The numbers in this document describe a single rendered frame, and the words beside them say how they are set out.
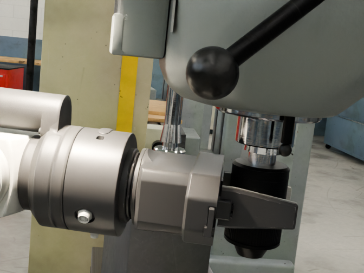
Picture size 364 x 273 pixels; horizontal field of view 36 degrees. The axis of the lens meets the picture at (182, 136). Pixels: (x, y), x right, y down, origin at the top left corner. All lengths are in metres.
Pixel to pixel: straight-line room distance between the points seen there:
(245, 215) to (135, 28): 0.16
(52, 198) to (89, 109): 1.73
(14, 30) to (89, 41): 7.39
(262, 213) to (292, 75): 0.12
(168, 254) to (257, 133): 0.39
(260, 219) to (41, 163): 0.18
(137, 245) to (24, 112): 0.36
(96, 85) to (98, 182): 1.73
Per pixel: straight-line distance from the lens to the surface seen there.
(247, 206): 0.44
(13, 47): 9.51
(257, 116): 0.41
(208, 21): 0.36
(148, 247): 0.78
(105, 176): 0.43
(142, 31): 0.41
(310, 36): 0.36
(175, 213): 0.43
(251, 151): 0.45
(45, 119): 0.47
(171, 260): 0.80
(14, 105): 0.48
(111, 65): 2.15
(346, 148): 8.25
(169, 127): 0.79
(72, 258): 2.32
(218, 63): 0.30
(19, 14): 9.51
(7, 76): 4.95
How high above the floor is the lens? 1.35
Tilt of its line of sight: 9 degrees down
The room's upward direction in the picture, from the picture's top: 6 degrees clockwise
